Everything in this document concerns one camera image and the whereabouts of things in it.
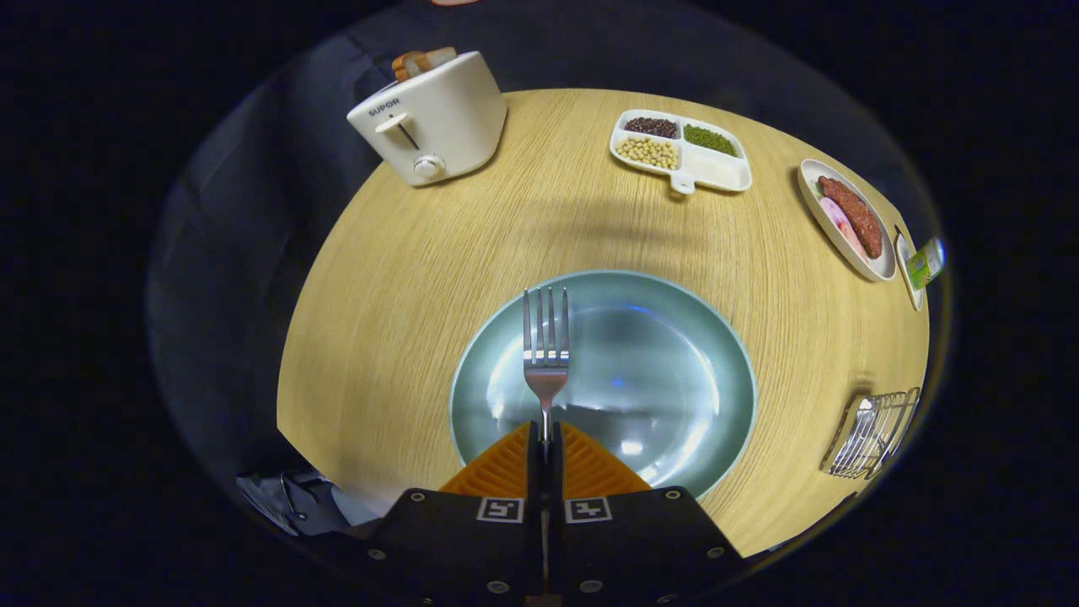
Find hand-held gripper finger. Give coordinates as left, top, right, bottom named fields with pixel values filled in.
left=548, top=423, right=746, bottom=601
left=367, top=423, right=547, bottom=601

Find wooden handled metal fork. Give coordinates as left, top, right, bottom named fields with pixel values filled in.
left=522, top=287, right=571, bottom=448

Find light green round plate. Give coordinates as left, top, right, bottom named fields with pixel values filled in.
left=448, top=270, right=757, bottom=500

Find yellow soybeans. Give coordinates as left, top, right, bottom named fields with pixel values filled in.
left=615, top=137, right=680, bottom=170

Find white divided dish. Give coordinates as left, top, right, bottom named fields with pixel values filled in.
left=609, top=109, right=753, bottom=196

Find dark brown beans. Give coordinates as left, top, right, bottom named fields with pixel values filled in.
left=624, top=116, right=679, bottom=140

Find white toaster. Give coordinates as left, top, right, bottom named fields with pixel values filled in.
left=346, top=51, right=508, bottom=187

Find green mung beans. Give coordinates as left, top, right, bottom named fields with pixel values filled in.
left=683, top=124, right=738, bottom=158

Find beige round plate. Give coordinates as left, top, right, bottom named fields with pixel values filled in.
left=797, top=158, right=898, bottom=282

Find pink ham slices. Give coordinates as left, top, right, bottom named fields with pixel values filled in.
left=819, top=196, right=869, bottom=261

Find red meat slices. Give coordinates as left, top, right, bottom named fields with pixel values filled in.
left=818, top=175, right=883, bottom=260

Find white square coaster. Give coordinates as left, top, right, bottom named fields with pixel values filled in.
left=894, top=226, right=926, bottom=311

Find silver bottle green label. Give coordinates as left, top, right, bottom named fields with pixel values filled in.
left=906, top=238, right=947, bottom=292

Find metal wire rack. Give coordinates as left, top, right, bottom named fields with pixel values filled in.
left=820, top=387, right=921, bottom=480

